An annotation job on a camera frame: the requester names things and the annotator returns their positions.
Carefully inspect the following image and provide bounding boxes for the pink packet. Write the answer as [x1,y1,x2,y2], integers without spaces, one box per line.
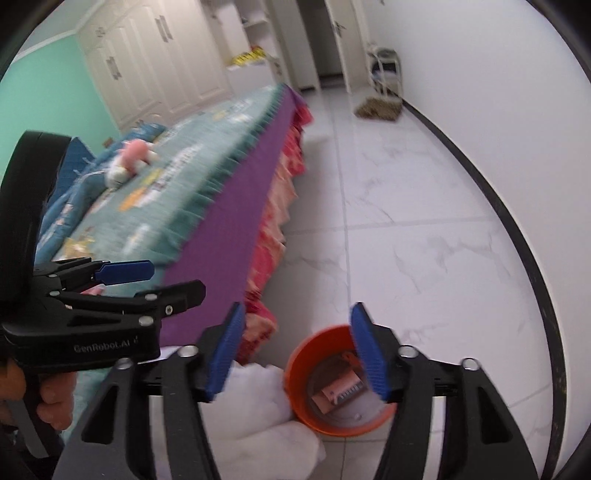
[310,351,371,416]

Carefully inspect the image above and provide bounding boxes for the blue printed quilt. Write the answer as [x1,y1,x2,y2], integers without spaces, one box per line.
[34,122,167,245]

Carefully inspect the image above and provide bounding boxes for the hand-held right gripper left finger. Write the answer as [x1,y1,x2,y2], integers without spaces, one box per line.
[52,302,247,480]

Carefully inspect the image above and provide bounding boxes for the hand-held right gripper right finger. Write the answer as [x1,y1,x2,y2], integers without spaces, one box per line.
[349,301,541,480]

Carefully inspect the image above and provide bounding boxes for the pink and white plush toy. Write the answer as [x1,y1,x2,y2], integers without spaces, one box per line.
[104,138,160,190]

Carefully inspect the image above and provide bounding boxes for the purple bed sheet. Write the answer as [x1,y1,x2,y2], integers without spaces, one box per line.
[157,85,302,352]

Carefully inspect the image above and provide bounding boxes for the red bed skirt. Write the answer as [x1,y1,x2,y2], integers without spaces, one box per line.
[235,92,315,366]

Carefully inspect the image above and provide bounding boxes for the yellow items on cabinet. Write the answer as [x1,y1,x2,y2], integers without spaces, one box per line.
[231,46,271,68]

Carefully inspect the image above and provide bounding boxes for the white door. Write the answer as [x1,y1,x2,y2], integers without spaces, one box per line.
[323,0,371,93]

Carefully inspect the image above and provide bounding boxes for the green printed blanket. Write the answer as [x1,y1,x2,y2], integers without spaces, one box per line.
[34,85,288,296]

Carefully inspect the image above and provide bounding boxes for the orange plastic bucket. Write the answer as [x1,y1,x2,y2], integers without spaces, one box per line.
[283,324,399,437]

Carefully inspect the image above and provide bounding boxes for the person's left hand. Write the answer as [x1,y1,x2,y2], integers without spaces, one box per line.
[0,360,79,432]

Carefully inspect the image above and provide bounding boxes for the white shelf cabinet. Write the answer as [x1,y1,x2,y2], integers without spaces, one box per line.
[203,0,296,95]

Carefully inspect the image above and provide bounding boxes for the white cloth bundle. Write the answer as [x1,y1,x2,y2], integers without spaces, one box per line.
[201,360,326,480]

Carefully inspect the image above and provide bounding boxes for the white metal rack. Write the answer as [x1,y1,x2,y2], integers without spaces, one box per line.
[367,44,403,100]

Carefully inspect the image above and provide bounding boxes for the white wardrobe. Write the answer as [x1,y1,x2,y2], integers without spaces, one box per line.
[76,0,232,132]

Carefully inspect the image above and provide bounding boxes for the brown doormat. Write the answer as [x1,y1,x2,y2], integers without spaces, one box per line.
[355,97,402,122]

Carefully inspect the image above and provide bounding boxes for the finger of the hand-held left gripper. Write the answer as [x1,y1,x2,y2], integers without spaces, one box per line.
[58,279,207,329]
[34,257,154,295]

